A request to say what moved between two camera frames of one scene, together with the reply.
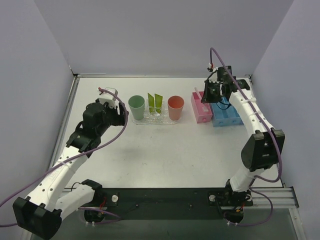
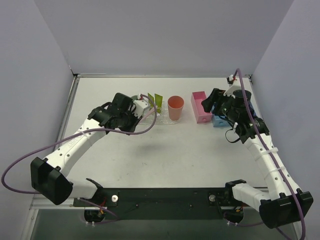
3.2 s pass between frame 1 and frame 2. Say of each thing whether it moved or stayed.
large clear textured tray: stayed
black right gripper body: moved
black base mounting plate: stayed
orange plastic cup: stayed
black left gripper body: moved
